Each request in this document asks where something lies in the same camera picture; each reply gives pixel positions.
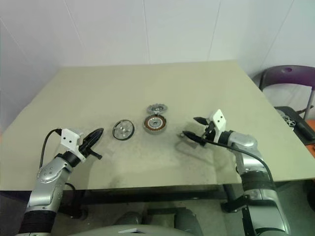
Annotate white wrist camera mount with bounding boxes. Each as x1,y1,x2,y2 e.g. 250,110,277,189
208,109,227,144
60,128,86,163

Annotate black tray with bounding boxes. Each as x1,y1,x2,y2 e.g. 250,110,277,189
274,106,315,147

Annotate small dark grey rounded shape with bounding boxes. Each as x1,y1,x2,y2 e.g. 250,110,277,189
119,211,144,226

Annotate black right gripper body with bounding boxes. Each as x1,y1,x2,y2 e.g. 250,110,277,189
200,121,218,147

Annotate silver robot torso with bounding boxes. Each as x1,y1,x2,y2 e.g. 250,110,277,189
92,222,190,236

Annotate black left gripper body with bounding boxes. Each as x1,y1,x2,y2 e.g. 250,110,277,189
77,138,103,160

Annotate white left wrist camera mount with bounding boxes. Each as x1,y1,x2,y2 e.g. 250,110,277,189
60,128,86,163

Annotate silver spoked wheel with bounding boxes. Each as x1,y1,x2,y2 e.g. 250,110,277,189
283,115,296,129

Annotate small grey gear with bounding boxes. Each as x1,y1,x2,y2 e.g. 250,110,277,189
146,103,168,115

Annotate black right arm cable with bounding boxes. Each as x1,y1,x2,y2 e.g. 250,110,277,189
203,138,275,188

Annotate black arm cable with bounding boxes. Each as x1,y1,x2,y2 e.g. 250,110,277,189
203,138,275,188
38,128,63,171

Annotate purple chair grey frame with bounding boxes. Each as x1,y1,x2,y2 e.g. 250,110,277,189
252,64,315,121

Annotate silver spoked rotor black rim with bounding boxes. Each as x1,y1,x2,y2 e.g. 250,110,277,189
112,118,136,141

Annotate black table frame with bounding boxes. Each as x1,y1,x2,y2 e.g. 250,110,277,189
58,183,247,220

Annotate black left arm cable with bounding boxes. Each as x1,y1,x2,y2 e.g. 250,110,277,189
38,128,63,171

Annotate silver motor stator copper windings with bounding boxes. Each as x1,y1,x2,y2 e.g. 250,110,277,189
142,114,169,135

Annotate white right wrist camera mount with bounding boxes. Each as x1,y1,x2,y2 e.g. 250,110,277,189
208,109,227,144

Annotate black cylindrical handle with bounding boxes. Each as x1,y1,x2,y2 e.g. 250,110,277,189
296,119,315,141

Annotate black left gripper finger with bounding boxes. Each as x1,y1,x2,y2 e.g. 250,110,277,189
83,128,104,145
88,129,104,149

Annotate orange flat object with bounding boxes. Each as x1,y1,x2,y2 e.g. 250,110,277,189
303,117,315,158

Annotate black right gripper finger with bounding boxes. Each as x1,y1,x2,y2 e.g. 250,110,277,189
193,117,210,126
183,131,206,147

